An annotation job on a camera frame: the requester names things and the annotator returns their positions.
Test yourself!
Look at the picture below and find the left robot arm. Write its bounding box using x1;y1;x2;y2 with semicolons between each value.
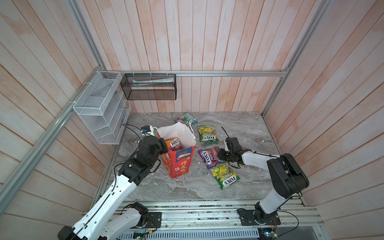
58;136;168;240

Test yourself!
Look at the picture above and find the purple berry candy bag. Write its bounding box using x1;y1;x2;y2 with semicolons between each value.
198;147;223;169

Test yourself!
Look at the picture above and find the green lemon candy bag front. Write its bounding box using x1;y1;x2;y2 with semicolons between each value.
210;163;241;190

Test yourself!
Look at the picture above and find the black mesh wall basket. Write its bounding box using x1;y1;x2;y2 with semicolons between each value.
121;73;177;101

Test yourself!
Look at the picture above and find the orange candy bag back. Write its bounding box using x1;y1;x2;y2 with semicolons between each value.
166;138;183;152

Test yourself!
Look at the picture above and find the red paper bag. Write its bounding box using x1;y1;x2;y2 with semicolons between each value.
157;122;197;179

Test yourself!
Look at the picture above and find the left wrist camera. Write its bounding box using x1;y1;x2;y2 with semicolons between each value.
141;125;155;136

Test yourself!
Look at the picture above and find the white wire mesh shelf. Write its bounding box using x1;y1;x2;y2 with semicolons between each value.
73;71;132;145

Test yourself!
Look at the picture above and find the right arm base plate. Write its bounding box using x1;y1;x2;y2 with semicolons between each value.
237;208;281;226

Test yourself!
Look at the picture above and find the teal mint candy bag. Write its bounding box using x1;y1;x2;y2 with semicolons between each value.
175;112;198;126

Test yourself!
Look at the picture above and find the green spring tea candy bag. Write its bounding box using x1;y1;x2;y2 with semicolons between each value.
198;125;219;143

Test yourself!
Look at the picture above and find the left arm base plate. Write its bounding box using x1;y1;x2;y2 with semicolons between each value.
133;212;162;229

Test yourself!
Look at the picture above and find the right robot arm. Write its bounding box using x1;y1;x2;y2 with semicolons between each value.
219;137;310;225

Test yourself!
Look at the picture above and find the aluminium frame rail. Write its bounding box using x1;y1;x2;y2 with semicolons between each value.
107;70;288;77

